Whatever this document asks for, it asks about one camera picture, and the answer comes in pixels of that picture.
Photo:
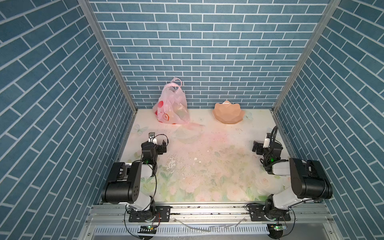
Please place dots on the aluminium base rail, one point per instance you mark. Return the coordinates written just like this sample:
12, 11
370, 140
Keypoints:
311, 221

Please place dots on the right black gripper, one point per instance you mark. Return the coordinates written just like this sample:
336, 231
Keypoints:
259, 147

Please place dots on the black mounting plate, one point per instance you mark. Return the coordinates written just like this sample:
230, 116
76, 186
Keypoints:
154, 214
261, 213

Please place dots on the white ventilation grille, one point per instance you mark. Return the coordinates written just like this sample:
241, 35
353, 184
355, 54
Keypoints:
180, 230

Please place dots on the pink plastic bag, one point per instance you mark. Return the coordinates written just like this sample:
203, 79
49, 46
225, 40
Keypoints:
172, 107

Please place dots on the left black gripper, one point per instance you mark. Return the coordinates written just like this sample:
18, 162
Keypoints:
150, 145

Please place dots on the peach lotus shaped bowl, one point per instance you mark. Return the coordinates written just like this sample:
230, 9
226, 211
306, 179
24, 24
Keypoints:
228, 113

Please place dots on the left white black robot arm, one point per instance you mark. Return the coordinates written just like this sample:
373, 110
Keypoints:
124, 180

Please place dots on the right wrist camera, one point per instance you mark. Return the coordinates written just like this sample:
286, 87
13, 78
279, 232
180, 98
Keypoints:
267, 140

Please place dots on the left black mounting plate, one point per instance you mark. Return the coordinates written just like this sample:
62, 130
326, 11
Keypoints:
154, 214

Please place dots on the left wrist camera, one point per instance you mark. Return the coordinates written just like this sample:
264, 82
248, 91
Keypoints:
152, 138

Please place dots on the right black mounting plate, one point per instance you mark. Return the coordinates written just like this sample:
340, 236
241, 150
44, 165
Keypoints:
261, 213

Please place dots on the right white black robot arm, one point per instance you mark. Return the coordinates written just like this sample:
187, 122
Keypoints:
309, 182

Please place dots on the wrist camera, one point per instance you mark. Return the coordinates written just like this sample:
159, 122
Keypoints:
267, 140
152, 138

